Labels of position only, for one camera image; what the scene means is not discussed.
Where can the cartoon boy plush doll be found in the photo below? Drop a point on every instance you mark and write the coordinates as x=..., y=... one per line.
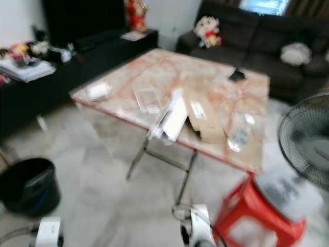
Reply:
x=207, y=32

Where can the black television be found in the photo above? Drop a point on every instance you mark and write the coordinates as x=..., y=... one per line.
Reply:
x=82, y=21

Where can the red plastic stool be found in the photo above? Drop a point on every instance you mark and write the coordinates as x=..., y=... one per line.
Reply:
x=252, y=216

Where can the red and gold figurine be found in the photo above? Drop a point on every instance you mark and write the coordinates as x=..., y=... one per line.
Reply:
x=136, y=15

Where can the grey fluffy cushion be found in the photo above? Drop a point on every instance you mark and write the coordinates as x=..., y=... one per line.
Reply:
x=296, y=54

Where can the black standing fan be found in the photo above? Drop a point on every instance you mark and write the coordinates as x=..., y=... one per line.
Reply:
x=306, y=141

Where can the dark brown sofa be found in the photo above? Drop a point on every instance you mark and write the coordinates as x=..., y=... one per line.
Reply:
x=252, y=43

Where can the stack of white papers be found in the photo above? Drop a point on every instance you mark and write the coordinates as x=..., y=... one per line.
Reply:
x=28, y=71

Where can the flat brown cardboard box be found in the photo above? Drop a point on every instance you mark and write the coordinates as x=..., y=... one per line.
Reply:
x=209, y=123

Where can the long black tv cabinet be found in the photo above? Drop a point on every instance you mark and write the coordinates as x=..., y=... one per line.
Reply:
x=61, y=92

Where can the clear plastic wrapping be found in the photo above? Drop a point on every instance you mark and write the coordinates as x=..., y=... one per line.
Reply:
x=148, y=100

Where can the clear plastic water bottle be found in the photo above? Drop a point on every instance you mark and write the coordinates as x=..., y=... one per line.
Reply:
x=240, y=135

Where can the marble top folding table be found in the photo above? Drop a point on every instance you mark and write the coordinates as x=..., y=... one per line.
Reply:
x=208, y=82

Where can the small white paper box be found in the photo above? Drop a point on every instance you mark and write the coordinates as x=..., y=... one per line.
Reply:
x=98, y=91

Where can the grey white bundle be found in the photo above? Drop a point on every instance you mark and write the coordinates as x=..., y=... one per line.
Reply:
x=288, y=193

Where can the bright window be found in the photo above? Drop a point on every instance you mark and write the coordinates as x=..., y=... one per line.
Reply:
x=264, y=6

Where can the small black wallet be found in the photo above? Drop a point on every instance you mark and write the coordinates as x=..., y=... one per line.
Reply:
x=237, y=75

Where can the white booklet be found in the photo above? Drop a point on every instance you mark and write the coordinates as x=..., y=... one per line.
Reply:
x=133, y=36

